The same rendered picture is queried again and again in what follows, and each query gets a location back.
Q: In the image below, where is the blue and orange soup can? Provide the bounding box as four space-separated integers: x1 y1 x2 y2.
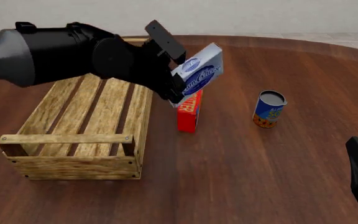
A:
252 90 288 129

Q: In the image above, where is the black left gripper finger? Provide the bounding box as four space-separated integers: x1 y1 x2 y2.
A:
165 52 187 65
163 73 187 105

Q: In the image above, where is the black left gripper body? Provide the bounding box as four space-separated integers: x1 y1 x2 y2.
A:
135 43 172 97

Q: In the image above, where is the white and blue cream cheese box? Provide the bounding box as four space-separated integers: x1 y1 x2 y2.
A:
169 42 224 109

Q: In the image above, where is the wooden slat tray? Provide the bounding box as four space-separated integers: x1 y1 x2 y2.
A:
0 37 155 181

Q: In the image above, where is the red butter box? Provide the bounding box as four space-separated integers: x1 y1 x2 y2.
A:
177 89 204 134

